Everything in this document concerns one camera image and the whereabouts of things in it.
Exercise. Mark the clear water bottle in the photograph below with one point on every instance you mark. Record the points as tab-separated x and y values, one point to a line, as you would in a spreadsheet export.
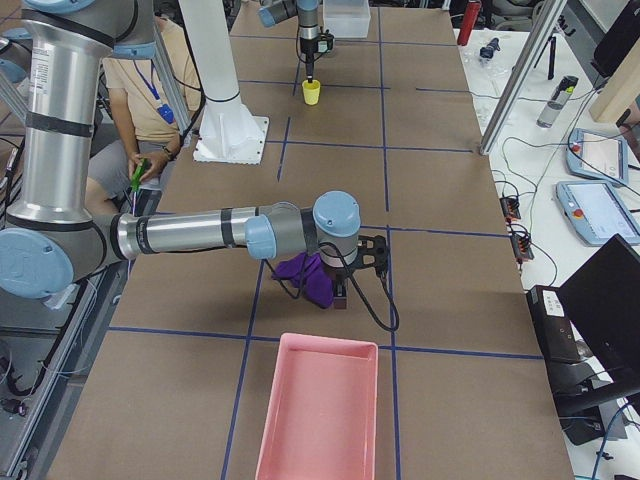
557	101

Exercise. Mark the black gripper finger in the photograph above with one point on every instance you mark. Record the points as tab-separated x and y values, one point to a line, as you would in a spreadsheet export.
309	68

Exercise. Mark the blue teach pendant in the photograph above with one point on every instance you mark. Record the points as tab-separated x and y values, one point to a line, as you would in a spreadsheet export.
593	155
596	212

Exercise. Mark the far blue teach pendant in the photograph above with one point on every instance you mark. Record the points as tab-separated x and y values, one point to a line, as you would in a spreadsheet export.
593	155

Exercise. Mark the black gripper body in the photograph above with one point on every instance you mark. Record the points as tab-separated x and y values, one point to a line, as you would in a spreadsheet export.
336	276
307	47

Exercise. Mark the aluminium frame post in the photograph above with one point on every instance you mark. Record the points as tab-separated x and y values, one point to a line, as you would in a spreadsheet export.
537	38

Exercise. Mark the near blue teach pendant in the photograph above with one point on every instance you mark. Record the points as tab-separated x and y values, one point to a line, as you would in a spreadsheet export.
596	212

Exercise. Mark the black monitor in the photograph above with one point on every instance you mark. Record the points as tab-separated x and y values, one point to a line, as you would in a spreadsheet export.
601	299

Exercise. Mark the clear plastic storage box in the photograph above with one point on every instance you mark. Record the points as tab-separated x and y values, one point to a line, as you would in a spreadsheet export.
347	19

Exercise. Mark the seated person beige shirt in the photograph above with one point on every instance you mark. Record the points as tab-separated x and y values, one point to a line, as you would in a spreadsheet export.
147	128

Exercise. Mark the pink plastic tray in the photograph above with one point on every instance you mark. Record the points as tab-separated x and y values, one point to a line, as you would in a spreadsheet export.
322	412

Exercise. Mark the yellow plastic cup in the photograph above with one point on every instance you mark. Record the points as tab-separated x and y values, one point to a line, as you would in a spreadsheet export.
311	91

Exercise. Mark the black computer box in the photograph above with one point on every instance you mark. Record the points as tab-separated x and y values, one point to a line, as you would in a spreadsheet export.
552	327

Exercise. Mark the orange black connector block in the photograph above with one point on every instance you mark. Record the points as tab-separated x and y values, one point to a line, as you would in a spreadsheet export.
510	208

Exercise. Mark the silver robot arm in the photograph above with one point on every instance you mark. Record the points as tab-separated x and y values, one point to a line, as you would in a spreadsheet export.
309	31
50	239

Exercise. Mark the purple microfiber cloth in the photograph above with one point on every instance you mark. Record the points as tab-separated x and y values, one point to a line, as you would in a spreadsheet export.
307	272

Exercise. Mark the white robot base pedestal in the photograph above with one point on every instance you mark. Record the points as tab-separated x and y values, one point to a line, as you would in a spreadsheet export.
228	132

